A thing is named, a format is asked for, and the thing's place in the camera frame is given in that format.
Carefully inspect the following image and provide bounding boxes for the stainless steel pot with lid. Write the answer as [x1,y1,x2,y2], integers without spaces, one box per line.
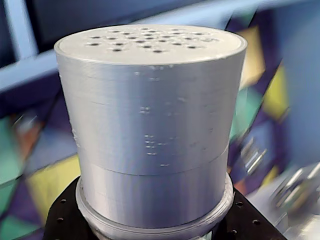
[271,163,320,240]

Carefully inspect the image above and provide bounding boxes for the metal serving spoon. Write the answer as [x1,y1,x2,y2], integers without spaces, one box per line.
[239,137,268,175]

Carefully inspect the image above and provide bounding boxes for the gray salt shaker with label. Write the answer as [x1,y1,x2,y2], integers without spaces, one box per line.
[53,24,249,240]

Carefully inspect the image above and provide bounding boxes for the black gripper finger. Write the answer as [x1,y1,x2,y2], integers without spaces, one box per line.
[207,191,288,240]
[44,179,103,240]

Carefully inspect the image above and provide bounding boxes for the black toy microwave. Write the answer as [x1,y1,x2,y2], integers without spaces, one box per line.
[32,0,231,48]

